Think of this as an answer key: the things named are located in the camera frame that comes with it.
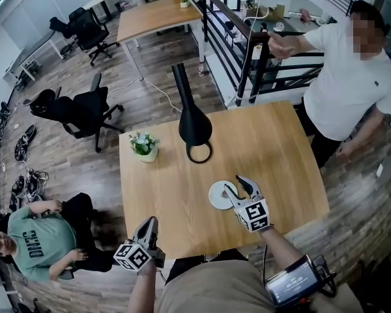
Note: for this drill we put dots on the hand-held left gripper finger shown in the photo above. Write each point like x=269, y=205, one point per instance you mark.
x=142, y=233
x=154, y=231

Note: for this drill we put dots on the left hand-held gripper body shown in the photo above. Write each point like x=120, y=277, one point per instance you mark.
x=133, y=256

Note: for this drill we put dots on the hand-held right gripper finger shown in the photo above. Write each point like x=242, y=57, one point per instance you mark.
x=254, y=187
x=234, y=199

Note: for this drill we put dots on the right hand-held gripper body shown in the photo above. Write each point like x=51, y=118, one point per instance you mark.
x=254, y=214

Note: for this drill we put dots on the white round plate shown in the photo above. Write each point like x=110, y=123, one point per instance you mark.
x=216, y=201

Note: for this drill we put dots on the person's right forearm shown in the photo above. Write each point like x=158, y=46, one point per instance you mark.
x=280, y=249

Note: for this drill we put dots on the person's left forearm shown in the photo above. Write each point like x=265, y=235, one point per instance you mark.
x=143, y=289

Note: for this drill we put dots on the person's black trousers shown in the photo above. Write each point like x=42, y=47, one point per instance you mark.
x=189, y=266

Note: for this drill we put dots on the flowering plant in white pot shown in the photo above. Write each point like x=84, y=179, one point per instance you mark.
x=148, y=156

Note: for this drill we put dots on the wrist-mounted screen device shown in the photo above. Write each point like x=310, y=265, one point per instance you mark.
x=291, y=285

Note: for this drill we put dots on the black cone desk lamp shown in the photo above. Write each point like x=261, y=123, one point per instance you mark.
x=194, y=126

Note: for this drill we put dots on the person's beige shirt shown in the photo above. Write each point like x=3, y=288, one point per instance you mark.
x=215, y=292

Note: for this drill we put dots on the white power adapter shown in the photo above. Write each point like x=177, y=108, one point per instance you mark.
x=379, y=170

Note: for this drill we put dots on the black metal railing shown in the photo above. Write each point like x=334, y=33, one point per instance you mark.
x=221, y=21

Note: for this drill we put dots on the cardboard box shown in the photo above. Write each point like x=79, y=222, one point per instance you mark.
x=280, y=9

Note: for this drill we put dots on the wooden desk with white legs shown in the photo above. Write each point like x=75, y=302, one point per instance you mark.
x=156, y=18

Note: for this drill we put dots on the small potted flower plant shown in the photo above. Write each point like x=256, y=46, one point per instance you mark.
x=184, y=2

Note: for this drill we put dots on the grey-topped white desk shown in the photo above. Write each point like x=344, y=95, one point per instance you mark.
x=36, y=51

